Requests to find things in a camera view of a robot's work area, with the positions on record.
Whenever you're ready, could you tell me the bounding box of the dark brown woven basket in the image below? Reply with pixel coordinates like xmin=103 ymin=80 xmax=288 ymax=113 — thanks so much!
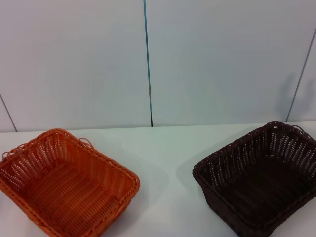
xmin=192 ymin=121 xmax=316 ymax=237

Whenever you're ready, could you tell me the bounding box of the orange woven plastic basket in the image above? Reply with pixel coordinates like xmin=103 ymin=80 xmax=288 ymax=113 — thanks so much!
xmin=0 ymin=128 xmax=141 ymax=237

